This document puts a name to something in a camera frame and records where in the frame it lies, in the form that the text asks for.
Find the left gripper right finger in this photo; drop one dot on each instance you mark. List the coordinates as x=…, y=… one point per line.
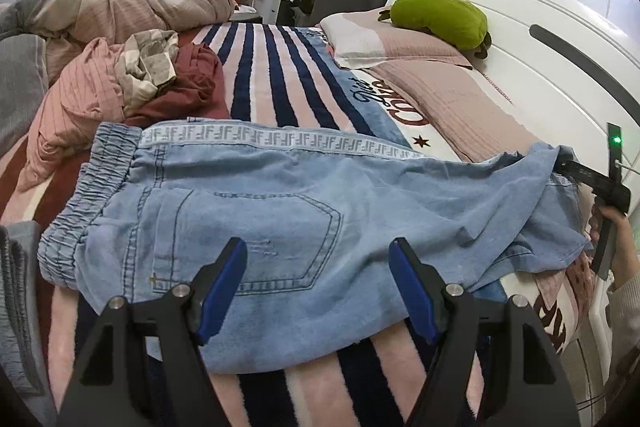
x=524, y=385

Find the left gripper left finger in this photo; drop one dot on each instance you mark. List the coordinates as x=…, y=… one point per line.
x=109, y=384

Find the light blue denim pants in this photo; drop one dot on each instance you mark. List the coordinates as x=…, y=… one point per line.
x=317, y=210

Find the person's right forearm sleeve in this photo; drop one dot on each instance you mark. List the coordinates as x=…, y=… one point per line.
x=624, y=304

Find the person's right hand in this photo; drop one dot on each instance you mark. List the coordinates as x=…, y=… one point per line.
x=625, y=261

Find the folded grey pants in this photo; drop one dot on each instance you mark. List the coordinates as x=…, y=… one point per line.
x=17, y=306

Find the white bed headboard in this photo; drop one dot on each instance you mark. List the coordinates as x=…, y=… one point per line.
x=570, y=73

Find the pink knit pillow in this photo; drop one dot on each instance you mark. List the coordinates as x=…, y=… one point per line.
x=473, y=125

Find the green plush toy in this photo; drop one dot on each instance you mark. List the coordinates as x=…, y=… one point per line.
x=457, y=22

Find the maroon garment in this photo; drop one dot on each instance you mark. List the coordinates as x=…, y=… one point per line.
x=197, y=91

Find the pink checked garment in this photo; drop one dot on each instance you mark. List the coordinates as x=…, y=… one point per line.
x=86, y=94

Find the beige plaid garment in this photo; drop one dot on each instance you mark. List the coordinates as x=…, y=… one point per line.
x=146, y=66

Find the patterned pink grey quilt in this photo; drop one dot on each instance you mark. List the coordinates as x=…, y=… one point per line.
x=24, y=82

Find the striped plush bed blanket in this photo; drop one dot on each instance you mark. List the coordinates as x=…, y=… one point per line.
x=293, y=78

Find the dark desk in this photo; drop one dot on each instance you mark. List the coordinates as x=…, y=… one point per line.
x=307, y=13

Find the grey beige duvet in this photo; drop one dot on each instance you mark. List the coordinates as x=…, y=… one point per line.
x=67, y=26

